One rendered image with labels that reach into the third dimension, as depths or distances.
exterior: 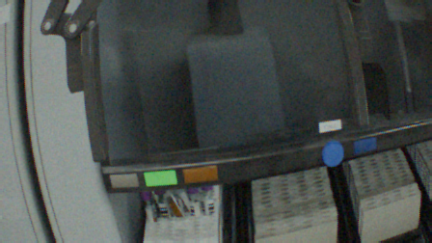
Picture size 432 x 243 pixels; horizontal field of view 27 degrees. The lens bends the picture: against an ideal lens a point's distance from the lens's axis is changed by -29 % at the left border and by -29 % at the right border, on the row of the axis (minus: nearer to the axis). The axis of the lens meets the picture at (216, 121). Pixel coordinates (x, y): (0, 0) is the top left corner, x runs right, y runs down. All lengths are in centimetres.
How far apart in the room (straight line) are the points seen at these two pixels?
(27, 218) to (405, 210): 57
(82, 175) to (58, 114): 9
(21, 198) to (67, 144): 13
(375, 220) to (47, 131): 46
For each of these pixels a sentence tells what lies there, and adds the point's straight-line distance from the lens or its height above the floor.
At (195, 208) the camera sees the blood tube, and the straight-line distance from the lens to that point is 155.
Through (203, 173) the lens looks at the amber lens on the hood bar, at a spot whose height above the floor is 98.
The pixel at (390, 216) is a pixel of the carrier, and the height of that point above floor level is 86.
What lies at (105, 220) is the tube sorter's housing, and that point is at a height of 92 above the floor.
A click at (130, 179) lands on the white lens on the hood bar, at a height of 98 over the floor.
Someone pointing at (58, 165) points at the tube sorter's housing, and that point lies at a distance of 137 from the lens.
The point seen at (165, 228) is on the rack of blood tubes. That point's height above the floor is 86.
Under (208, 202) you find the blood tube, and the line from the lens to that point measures 155.
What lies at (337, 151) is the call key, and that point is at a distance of 132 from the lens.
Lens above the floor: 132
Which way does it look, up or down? 13 degrees down
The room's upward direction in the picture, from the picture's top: 8 degrees counter-clockwise
